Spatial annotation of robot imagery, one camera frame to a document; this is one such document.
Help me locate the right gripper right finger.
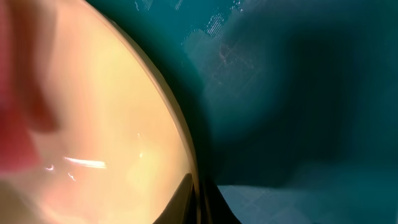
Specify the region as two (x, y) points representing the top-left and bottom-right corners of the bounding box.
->
(200, 178), (241, 224)

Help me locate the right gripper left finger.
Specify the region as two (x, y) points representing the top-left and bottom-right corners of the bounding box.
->
(154, 174), (197, 224)

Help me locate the yellow plate tray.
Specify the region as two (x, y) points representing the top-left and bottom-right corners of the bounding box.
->
(1, 1), (201, 223)

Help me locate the green and orange sponge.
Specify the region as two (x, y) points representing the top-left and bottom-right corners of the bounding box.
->
(1, 0), (58, 175)

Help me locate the teal plastic serving tray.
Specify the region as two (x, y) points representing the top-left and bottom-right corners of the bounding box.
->
(91, 0), (397, 223)

